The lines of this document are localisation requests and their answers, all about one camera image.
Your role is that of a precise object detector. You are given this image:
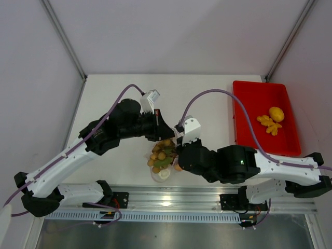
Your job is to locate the white green leek toy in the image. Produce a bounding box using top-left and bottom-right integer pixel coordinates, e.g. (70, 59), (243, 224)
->
(158, 169), (171, 181)

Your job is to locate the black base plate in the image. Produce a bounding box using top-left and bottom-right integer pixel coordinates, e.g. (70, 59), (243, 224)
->
(97, 192), (129, 209)
(219, 194), (268, 212)

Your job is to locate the yellow ginger root toy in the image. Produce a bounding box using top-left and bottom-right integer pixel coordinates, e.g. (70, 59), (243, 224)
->
(256, 115), (282, 136)

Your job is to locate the left aluminium frame post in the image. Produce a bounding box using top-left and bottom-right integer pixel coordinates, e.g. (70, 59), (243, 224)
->
(39, 0), (87, 82)

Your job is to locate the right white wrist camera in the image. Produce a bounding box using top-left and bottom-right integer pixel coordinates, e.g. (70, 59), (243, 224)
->
(175, 116), (201, 146)

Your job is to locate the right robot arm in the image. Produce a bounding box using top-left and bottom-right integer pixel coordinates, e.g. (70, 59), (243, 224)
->
(176, 140), (331, 210)

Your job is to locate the aluminium frame post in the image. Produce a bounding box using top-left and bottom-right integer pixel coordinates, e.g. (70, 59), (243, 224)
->
(39, 0), (87, 82)
(264, 0), (319, 82)

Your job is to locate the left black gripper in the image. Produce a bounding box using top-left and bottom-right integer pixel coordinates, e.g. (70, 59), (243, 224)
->
(119, 109), (176, 142)

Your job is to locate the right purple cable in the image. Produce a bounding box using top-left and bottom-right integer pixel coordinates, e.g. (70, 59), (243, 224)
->
(180, 89), (332, 172)

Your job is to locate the white slotted cable duct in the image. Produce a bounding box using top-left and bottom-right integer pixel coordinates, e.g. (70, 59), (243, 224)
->
(46, 210), (241, 224)

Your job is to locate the red plastic bin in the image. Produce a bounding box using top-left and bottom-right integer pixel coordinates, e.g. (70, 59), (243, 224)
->
(233, 80), (301, 157)

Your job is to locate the right aluminium frame post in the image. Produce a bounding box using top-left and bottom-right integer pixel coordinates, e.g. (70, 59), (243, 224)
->
(264, 0), (319, 82)

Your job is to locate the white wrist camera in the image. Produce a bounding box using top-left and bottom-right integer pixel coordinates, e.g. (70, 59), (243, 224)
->
(175, 116), (201, 146)
(140, 89), (160, 114)

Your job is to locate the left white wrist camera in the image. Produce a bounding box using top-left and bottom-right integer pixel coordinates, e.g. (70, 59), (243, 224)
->
(140, 89), (160, 114)

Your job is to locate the yellow potato toy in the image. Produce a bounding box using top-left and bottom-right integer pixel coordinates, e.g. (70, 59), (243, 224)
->
(269, 107), (285, 122)

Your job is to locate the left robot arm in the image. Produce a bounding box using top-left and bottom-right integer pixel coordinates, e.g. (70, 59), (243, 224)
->
(14, 99), (175, 217)

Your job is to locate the longan fruit bunch toy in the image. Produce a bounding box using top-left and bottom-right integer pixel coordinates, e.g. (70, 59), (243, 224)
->
(147, 139), (183, 174)

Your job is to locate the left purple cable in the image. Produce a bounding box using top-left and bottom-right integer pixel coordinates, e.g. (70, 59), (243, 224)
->
(4, 84), (146, 229)

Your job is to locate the clear zip top bag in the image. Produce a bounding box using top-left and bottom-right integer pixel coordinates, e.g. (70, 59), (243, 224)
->
(145, 128), (183, 183)

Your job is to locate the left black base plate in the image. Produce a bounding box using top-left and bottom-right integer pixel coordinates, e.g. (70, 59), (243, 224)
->
(97, 192), (129, 209)

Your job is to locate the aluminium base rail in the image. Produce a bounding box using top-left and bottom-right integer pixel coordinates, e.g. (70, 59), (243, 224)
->
(35, 185), (319, 215)

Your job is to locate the purple cable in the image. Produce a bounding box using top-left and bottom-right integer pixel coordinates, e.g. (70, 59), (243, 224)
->
(180, 89), (332, 172)
(4, 84), (146, 229)

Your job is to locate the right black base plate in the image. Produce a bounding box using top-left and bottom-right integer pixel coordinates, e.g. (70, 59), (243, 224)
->
(219, 194), (268, 212)

